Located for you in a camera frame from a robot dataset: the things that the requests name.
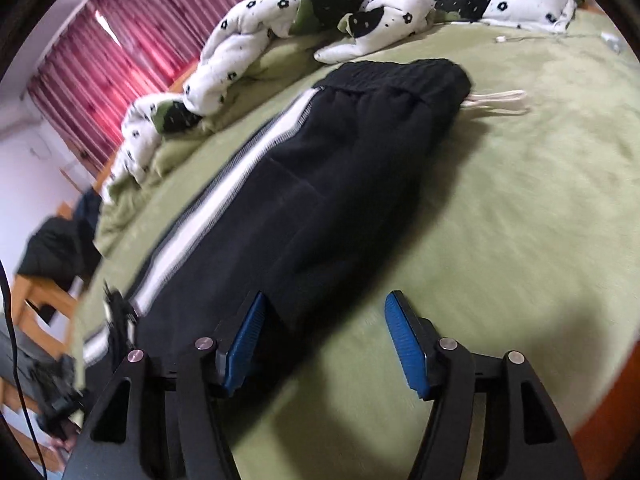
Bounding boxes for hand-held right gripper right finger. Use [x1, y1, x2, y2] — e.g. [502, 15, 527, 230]
[384, 290, 586, 480]

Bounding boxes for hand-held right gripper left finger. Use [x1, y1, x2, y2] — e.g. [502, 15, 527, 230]
[62, 290, 268, 480]

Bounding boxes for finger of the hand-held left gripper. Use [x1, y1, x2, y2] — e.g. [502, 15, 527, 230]
[102, 284, 142, 362]

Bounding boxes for black pants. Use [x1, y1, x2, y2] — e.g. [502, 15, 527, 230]
[82, 58, 532, 397]

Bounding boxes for grey jeans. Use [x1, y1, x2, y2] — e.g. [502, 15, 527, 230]
[0, 320, 76, 391]

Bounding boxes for black jacket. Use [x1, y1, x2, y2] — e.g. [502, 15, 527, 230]
[17, 214, 102, 282]

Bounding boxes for navy garment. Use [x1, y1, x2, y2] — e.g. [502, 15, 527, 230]
[75, 187, 104, 222]

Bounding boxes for green fleece blanket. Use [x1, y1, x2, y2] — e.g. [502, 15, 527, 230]
[74, 7, 640, 480]

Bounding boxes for red floral curtain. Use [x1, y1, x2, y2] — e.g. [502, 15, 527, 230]
[25, 0, 207, 174]

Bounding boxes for white floral quilt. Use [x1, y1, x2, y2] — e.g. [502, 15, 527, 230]
[95, 0, 437, 253]

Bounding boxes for floral pillow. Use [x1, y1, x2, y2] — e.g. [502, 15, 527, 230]
[424, 0, 579, 34]

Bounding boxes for black cable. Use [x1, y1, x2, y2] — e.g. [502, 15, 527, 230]
[0, 259, 47, 480]

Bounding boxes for white charging cable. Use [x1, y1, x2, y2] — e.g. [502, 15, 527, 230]
[494, 30, 606, 44]

